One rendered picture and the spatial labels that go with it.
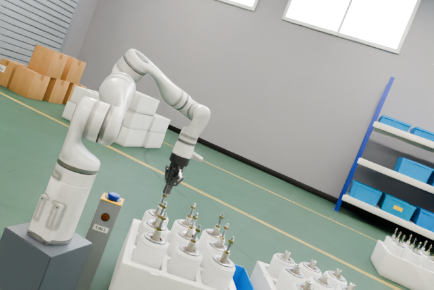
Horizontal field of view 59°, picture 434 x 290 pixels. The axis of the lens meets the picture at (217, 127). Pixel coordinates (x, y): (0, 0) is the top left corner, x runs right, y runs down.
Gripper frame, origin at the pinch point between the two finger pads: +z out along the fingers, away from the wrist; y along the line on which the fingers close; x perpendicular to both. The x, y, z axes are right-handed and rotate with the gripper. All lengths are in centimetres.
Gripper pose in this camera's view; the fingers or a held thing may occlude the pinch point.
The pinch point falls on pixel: (167, 189)
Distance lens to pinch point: 148.3
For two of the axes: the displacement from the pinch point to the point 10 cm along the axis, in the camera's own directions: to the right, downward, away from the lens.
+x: 8.0, 2.9, 5.3
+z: -3.7, 9.3, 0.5
